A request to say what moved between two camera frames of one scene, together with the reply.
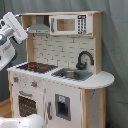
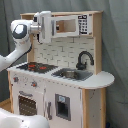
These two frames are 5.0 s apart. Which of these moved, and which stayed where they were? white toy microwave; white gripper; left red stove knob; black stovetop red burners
Moved: white gripper
Stayed: black stovetop red burners; left red stove knob; white toy microwave
